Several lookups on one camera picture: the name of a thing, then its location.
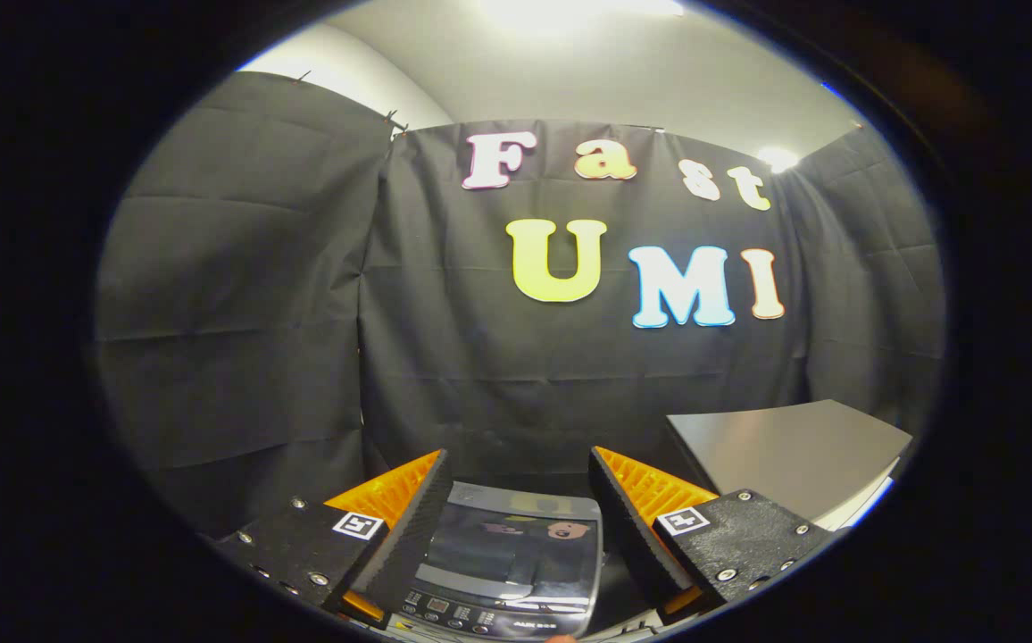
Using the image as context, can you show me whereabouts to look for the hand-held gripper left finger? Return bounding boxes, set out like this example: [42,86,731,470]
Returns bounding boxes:
[217,449,453,626]

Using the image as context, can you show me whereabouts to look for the grey washing machine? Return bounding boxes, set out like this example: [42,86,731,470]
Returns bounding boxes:
[371,482,660,642]

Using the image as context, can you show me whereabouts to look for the beige cabinet with grey top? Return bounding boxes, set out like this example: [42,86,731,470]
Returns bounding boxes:
[666,399,914,528]

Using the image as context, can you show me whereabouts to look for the black backdrop cloth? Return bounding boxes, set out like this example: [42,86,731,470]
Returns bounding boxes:
[95,71,945,537]

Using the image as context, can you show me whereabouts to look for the large ceiling light panel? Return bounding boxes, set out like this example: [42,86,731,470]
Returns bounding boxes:
[480,0,687,38]

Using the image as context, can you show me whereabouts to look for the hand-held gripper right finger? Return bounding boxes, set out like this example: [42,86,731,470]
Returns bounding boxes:
[587,447,838,626]

